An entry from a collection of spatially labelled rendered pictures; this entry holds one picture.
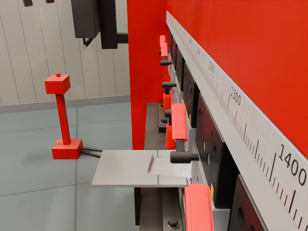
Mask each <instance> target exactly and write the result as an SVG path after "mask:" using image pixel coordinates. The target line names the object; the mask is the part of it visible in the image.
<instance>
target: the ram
mask: <svg viewBox="0 0 308 231"><path fill-rule="evenodd" d="M166 10H167V11H168V12H169V14H170V15H171V16H172V17H173V18H174V19H175V20H176V21H177V22H178V23H179V25H180V26H181V27H182V28H183V29H184V30H185V31H186V32H187V33H188V34H189V36H190V37H191V38H192V39H193V40H194V41H195V42H196V43H197V44H198V45H199V47H200V48H201V49H202V50H203V51H204V52H205V53H206V54H207V55H208V57H209V58H210V59H211V60H212V61H213V62H214V63H215V64H216V65H217V66H218V67H219V68H220V69H221V70H222V72H223V73H224V74H225V75H226V76H227V77H228V78H229V79H230V80H231V81H232V83H233V84H234V85H235V86H236V87H237V88H238V89H239V90H240V91H241V93H242V94H243V95H244V96H245V97H246V98H247V99H248V100H249V101H250V102H251V104H252V105H253V106H254V107H255V108H256V109H257V110H258V111H259V112H260V113H261V115H262V116H263V117H264V118H265V119H266V120H267V121H268V122H269V123H270V124H271V126H272V127H273V128H274V129H275V130H276V131H277V132H278V133H279V134H280V135H281V136H282V137H283V138H284V139H285V141H286V142H287V143H288V144H289V145H290V146H291V147H292V148H293V149H294V150H295V152H296V153H297V154H298V155H299V156H300V157H301V158H302V159H303V160H304V162H305V163H306V164H307V165H308V0H166ZM166 23H167V25H168V27H169V29H170V31H171V33H172V35H173V37H174V39H175V41H176V43H177V45H178V47H179V49H180V51H181V53H182V55H183V57H184V59H185V61H186V64H187V66H188V68H189V70H190V72H191V74H192V76H193V78H194V80H195V82H196V84H197V86H198V88H199V90H200V92H201V94H202V96H203V98H204V100H205V102H206V104H207V106H208V108H209V110H210V112H211V114H212V116H213V119H214V121H215V123H216V125H217V127H218V129H219V131H220V133H221V135H222V137H223V139H224V141H225V143H226V145H227V147H228V149H229V151H230V153H231V155H232V157H233V159H234V161H235V163H236V165H237V167H238V169H239V171H240V173H241V175H242V177H243V179H244V181H245V183H246V185H247V187H248V189H249V191H250V193H251V195H252V197H253V199H254V202H255V204H256V206H257V208H258V210H259V212H260V214H261V216H262V218H263V220H264V222H265V224H266V226H267V228H268V230H269V231H300V230H299V228H298V227H297V225H296V223H295V222H294V220H293V219H292V217H291V216H290V214H289V212H288V211H287V209H286V208H285V206H284V204H283V203H282V201H281V200H280V198H279V196H278V195H277V193H276V192H275V190H274V188H273V187H272V185H271V183H270V182H269V180H268V179H267V177H266V175H265V174H264V172H263V171H262V169H261V168H260V166H259V164H258V163H257V161H256V159H255V158H254V156H253V155H252V153H251V152H250V150H249V148H248V147H247V145H246V144H245V142H244V140H243V139H242V137H241V135H240V134H239V132H238V131H237V129H236V128H235V126H234V124H233V123H232V121H231V120H230V118H229V116H228V115H227V113H226V111H225V110H224V108H223V107H222V105H221V103H220V102H219V100H218V99H217V97H216V95H215V94H214V92H213V91H212V89H211V87H210V86H209V84H208V83H207V81H206V80H205V78H204V76H203V75H202V73H201V71H200V70H199V68H198V67H197V65H196V63H195V62H194V60H193V59H192V57H191V56H190V54H189V52H188V51H187V49H186V47H185V46H184V44H183V43H182V41H181V40H180V38H179V36H178V35H177V33H176V32H175V30H174V28H173V27H172V25H171V23H170V22H169V20H168V19H167V18H166Z"/></svg>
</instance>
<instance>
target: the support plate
mask: <svg viewBox="0 0 308 231"><path fill-rule="evenodd" d="M171 151H176V150H158V157H161V158H166V159H170V152H171ZM152 152H153V157H157V150H103V151H102V154H101V157H100V160H99V163H98V166H97V169H96V172H95V175H94V178H93V181H92V187H187V180H186V177H177V176H165V175H159V185H158V178H157V174H148V173H147V167H148V164H149V160H150V157H151V154H152Z"/></svg>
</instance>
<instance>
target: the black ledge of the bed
mask: <svg viewBox="0 0 308 231"><path fill-rule="evenodd" d="M158 104H163V103H147V110H146V125H145V140H144V150H168V149H167V148H166V132H159V125H158ZM174 150H176V149H174ZM139 231H162V207H161V188H160V187H142V193H141V208H140V224H139Z"/></svg>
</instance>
